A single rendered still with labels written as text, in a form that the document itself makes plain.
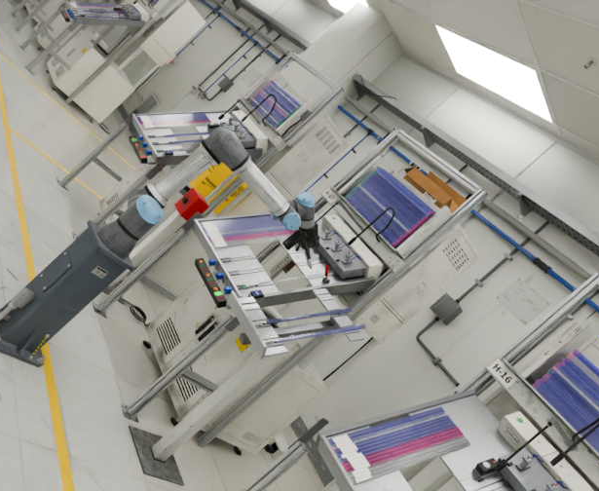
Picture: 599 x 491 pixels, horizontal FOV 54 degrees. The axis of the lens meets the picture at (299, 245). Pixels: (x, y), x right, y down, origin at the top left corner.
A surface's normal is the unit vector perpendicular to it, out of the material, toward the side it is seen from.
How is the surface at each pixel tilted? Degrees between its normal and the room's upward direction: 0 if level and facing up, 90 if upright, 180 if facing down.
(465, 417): 44
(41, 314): 90
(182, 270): 90
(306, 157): 90
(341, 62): 90
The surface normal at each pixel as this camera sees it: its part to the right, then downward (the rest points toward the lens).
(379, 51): 0.43, 0.54
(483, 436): 0.17, -0.83
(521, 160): -0.52, -0.51
